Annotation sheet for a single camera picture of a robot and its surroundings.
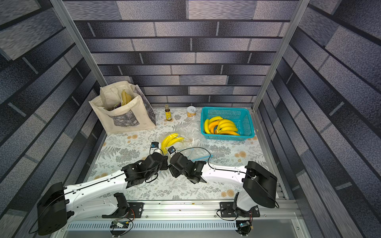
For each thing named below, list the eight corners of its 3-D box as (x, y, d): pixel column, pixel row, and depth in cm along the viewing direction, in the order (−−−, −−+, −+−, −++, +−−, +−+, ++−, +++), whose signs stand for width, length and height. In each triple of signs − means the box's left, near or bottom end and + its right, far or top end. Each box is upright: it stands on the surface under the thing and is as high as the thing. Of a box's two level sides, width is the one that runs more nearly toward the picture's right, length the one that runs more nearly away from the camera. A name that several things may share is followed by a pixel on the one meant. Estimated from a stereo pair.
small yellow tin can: (186, 117, 114) (186, 114, 111) (187, 109, 120) (186, 105, 117) (196, 117, 114) (196, 114, 111) (196, 109, 120) (196, 105, 117)
